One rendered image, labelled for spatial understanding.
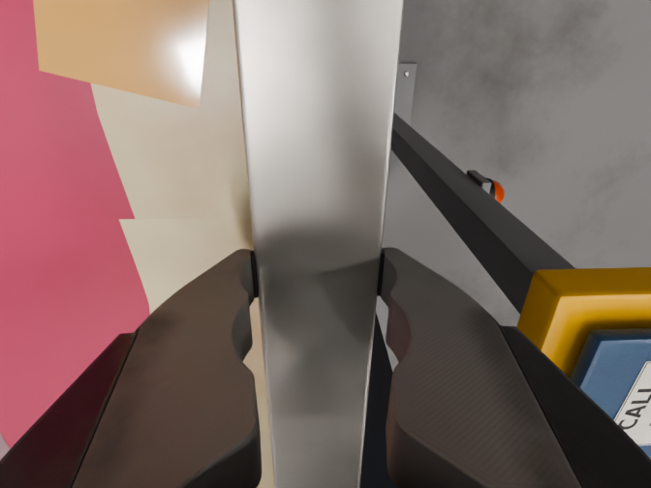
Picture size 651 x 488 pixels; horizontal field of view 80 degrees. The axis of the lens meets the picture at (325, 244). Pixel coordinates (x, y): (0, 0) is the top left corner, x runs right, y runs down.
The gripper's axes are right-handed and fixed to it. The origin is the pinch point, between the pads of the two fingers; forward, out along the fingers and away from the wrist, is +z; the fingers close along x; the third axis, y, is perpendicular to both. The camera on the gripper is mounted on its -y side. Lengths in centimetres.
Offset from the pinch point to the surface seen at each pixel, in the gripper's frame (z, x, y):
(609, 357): 3.2, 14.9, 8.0
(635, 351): 3.2, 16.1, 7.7
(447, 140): 101, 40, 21
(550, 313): 5.1, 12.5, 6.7
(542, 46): 101, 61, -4
